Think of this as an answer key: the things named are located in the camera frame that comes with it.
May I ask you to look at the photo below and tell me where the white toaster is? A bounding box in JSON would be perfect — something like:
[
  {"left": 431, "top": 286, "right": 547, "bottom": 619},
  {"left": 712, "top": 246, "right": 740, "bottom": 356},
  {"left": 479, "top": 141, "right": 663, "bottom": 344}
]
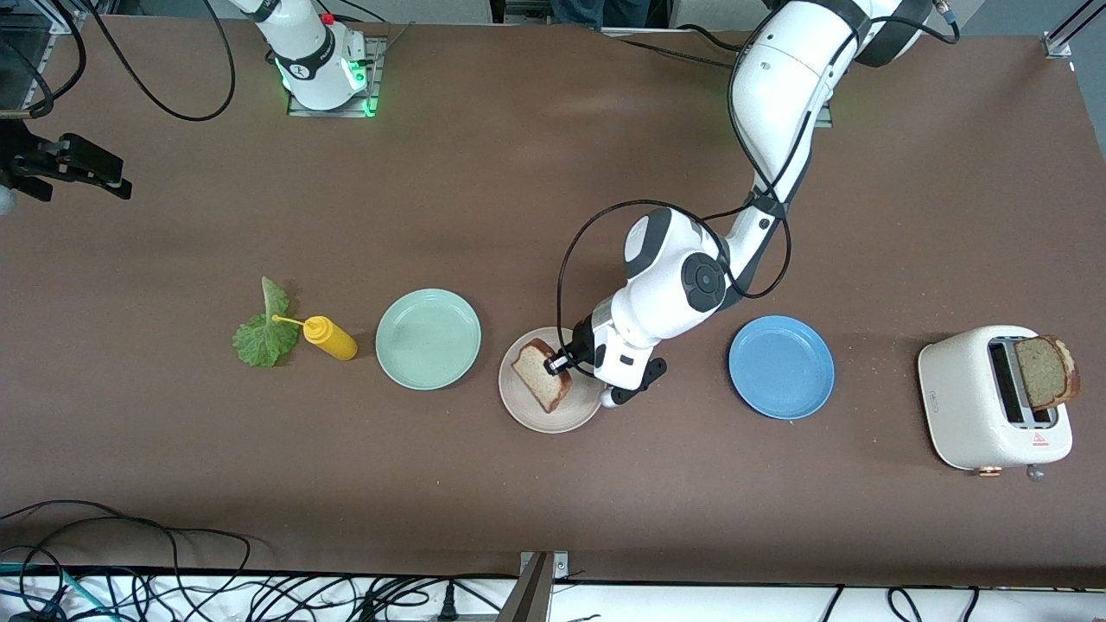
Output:
[{"left": 918, "top": 325, "right": 1074, "bottom": 482}]

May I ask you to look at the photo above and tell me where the black floor cable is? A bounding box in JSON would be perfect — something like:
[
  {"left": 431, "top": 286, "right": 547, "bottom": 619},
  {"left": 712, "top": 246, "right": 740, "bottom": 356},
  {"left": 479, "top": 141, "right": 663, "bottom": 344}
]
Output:
[{"left": 0, "top": 499, "right": 253, "bottom": 622}]

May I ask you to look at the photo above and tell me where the beige plate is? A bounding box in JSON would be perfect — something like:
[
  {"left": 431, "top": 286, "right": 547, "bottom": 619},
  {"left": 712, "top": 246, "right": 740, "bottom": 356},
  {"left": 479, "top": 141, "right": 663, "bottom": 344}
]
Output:
[{"left": 499, "top": 327, "right": 607, "bottom": 435}]

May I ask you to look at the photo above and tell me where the black base power cable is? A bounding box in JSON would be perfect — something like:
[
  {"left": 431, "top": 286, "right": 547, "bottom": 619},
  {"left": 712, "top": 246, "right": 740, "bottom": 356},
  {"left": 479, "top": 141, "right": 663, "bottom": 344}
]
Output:
[{"left": 605, "top": 24, "right": 753, "bottom": 70}]

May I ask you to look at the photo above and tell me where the aluminium frame post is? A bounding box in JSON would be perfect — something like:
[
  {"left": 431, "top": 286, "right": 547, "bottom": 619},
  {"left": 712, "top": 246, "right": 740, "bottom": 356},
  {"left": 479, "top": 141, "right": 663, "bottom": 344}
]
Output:
[{"left": 497, "top": 550, "right": 571, "bottom": 622}]

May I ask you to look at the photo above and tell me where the teal cable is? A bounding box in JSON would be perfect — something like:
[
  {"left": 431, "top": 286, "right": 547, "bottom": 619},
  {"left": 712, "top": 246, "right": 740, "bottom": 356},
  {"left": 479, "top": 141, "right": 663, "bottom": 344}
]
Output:
[{"left": 0, "top": 562, "right": 100, "bottom": 621}]

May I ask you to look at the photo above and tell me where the person in blue jeans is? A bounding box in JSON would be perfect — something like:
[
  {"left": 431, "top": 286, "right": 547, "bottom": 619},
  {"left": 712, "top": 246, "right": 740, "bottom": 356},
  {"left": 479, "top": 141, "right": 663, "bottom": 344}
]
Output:
[{"left": 549, "top": 0, "right": 651, "bottom": 29}]

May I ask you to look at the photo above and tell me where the green lettuce leaf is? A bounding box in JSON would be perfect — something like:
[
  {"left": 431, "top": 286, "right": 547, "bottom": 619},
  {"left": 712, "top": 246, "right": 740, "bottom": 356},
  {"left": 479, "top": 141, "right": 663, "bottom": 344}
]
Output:
[{"left": 232, "top": 276, "right": 295, "bottom": 369}]

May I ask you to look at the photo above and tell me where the yellow mustard squeeze bottle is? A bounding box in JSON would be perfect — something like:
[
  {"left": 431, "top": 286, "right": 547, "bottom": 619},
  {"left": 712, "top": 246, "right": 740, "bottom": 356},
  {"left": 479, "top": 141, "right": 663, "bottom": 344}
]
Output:
[{"left": 271, "top": 314, "right": 359, "bottom": 362}]

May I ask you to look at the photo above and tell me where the mint green plate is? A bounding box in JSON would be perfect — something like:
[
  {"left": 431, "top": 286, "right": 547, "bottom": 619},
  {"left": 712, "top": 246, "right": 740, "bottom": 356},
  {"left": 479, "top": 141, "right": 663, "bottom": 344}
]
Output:
[{"left": 375, "top": 288, "right": 482, "bottom": 391}]

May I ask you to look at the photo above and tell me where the brown bread slice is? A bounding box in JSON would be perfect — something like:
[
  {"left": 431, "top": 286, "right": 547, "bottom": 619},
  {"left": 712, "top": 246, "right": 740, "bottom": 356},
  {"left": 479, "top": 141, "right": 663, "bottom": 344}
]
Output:
[
  {"left": 1014, "top": 335, "right": 1081, "bottom": 411},
  {"left": 511, "top": 338, "right": 572, "bottom": 414}
]

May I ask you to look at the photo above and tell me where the blue plate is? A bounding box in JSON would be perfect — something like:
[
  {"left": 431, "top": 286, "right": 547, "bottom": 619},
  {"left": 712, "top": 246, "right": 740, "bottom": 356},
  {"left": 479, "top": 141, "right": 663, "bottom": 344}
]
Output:
[{"left": 728, "top": 314, "right": 836, "bottom": 422}]

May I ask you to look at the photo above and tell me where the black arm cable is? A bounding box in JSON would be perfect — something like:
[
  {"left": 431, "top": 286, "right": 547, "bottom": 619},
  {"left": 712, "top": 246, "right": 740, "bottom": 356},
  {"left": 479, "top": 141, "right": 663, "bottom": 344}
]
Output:
[
  {"left": 556, "top": 0, "right": 962, "bottom": 355},
  {"left": 0, "top": 0, "right": 236, "bottom": 122}
]

